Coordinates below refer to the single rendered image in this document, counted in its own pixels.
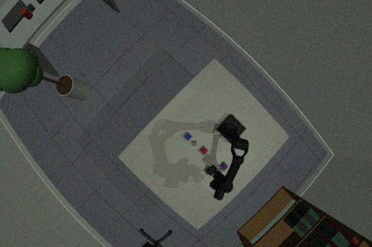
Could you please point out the purple button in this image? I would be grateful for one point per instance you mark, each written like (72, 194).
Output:
(224, 165)

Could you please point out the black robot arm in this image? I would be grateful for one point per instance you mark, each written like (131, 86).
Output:
(224, 184)

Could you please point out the blue button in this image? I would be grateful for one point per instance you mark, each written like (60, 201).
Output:
(188, 136)

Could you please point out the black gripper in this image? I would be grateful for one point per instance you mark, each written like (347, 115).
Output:
(213, 170)

